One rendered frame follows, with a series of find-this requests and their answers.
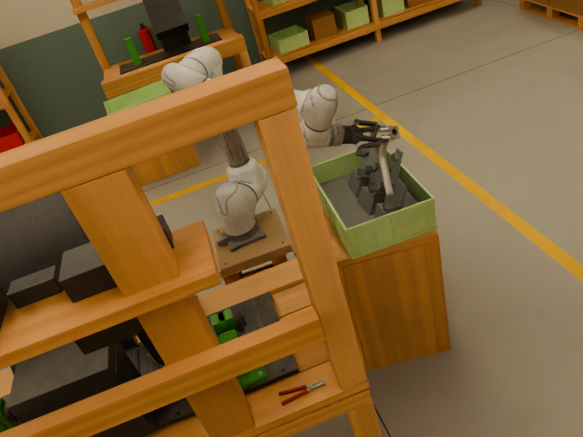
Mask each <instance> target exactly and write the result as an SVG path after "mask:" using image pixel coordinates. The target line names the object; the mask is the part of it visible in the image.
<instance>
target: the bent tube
mask: <svg viewBox="0 0 583 437"><path fill-rule="evenodd" d="M389 130H390V131H389V132H388V133H387V134H386V135H385V136H390V138H391V139H400V134H399V129H398V126H389ZM395 136H396V137H395ZM389 142H390V140H389V141H388V142H381V145H380V149H379V161H380V166H381V170H382V175H383V182H384V186H385V191H386V195H387V196H392V195H394V193H393V189H392V185H391V180H390V173H389V168H388V164H387V160H386V150H387V146H388V144H389Z"/></svg>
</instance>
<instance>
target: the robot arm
mask: <svg viewBox="0 0 583 437"><path fill-rule="evenodd" d="M222 65H223V62H222V57H221V54H220V53H219V51H218V50H217V49H215V48H213V47H210V46H205V47H200V48H197V49H194V50H192V51H191V52H190V53H188V54H187V55H186V56H185V57H184V58H183V60H182V61H180V62H178V63H175V62H172V63H169V64H167V65H166V66H165V67H164V68H163V70H162V73H161V79H162V80H163V82H164V83H165V84H166V85H167V86H168V87H169V88H171V89H172V90H173V91H174V92H177V91H180V90H182V89H185V88H189V87H192V86H194V85H197V84H200V83H202V82H206V81H209V80H212V79H214V78H217V77H220V76H222V75H223V71H222ZM293 90H294V94H295V97H296V101H297V104H298V105H297V106H296V107H295V108H296V109H297V110H298V112H299V114H300V115H301V116H303V117H304V119H303V120H302V121H301V122H300V126H301V129H302V133H303V136H304V139H305V145H306V148H320V147H327V146H328V147H330V146H340V145H341V144H353V145H356V146H357V150H358V151H359V150H361V149H363V148H371V147H379V146H380V145H381V142H388V141H389V140H395V139H391V138H390V136H381V137H380V138H377V137H370V136H366V135H363V133H367V132H372V131H377V132H378V133H385V132H389V131H390V130H389V128H388V127H386V126H380V125H377V122H376V121H360V120H359V119H355V120H354V121H353V124H352V125H341V124H340V123H332V121H333V119H334V117H335V114H336V111H337V102H338V98H337V92H336V90H335V89H334V88H333V87H332V86H330V85H327V84H320V85H318V86H316V87H315V88H314V89H310V88H309V89H308V90H305V91H299V90H296V89H293ZM357 125H359V126H368V127H361V128H360V127H358V126H357ZM217 136H218V138H219V142H220V144H221V146H222V148H223V151H224V153H225V156H226V159H227V161H228V163H229V165H228V167H227V169H226V172H227V178H228V182H227V183H225V184H223V185H221V186H219V187H218V189H217V190H216V192H215V194H214V199H213V203H214V208H215V211H216V213H217V216H218V218H219V221H220V223H221V225H222V227H223V229H224V231H223V232H222V234H223V236H222V237H221V238H219V239H217V240H216V241H217V243H218V245H225V244H229V250H230V252H234V251H236V250H238V249H239V248H241V247H243V246H245V245H249V244H250V243H253V242H255V241H257V240H260V239H263V238H265V237H266V235H265V233H264V232H263V231H262V230H261V228H260V227H259V224H258V220H257V219H256V218H254V213H255V208H256V204H257V203H258V202H259V200H260V198H261V196H262V195H263V193H264V191H265V188H266V185H267V173H266V170H265V169H264V168H263V167H262V166H261V165H260V164H259V163H258V162H257V161H256V160H255V159H254V158H252V157H250V156H248V154H247V151H246V148H245V145H244V143H243V140H242V138H241V136H240V133H239V130H238V128H234V129H232V130H229V131H227V132H224V133H222V134H218V135H217ZM360 141H369V142H374V143H366V144H363V145H362V144H358V143H359V142H360Z"/></svg>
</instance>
